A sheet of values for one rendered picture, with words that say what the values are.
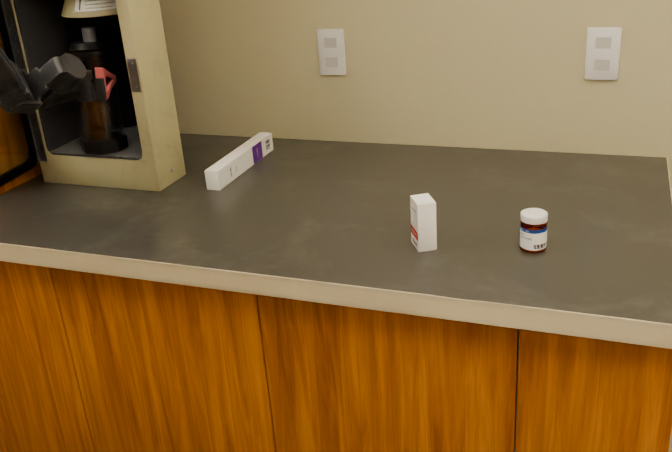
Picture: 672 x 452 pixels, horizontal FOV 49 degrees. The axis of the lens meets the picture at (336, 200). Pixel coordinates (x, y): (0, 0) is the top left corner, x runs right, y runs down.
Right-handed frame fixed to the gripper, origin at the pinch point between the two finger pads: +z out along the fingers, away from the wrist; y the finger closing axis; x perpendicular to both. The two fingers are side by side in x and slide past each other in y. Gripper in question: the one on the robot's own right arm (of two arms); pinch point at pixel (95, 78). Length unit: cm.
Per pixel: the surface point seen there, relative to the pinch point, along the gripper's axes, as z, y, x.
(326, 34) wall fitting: 35, -42, -5
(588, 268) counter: -24, -104, 25
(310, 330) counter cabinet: -32, -59, 38
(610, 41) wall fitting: 32, -108, -3
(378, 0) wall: 35, -56, -13
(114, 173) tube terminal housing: -3.3, -3.8, 20.6
